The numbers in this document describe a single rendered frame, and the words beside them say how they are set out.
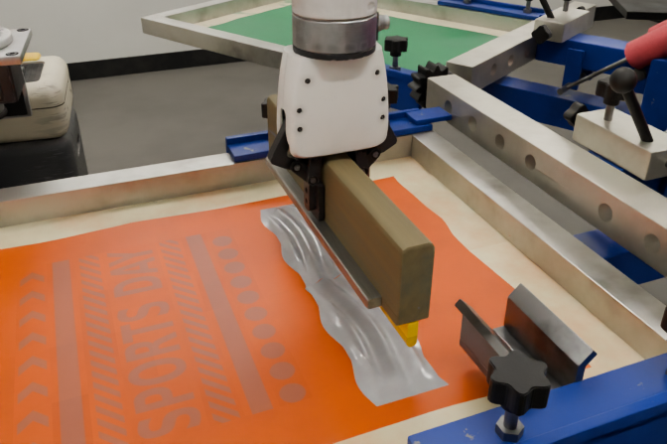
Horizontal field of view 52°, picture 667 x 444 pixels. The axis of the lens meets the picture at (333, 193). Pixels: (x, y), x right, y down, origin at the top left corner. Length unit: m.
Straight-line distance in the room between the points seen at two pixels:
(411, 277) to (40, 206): 0.53
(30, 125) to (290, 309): 0.99
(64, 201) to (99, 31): 3.62
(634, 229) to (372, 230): 0.31
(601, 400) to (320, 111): 0.33
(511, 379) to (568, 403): 0.09
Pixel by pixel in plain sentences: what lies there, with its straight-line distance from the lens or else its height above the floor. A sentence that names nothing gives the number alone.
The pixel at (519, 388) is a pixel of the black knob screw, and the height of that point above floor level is 1.06.
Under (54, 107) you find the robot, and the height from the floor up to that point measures 0.86.
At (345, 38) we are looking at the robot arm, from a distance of 0.59.
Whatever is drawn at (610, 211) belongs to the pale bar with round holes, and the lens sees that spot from 0.82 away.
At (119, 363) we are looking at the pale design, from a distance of 0.67.
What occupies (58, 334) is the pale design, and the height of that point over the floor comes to 0.95.
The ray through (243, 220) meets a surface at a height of 0.95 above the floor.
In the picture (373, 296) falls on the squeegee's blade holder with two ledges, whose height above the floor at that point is 1.04.
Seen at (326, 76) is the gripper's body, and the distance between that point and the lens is 0.61.
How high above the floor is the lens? 1.39
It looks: 28 degrees down
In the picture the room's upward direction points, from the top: straight up
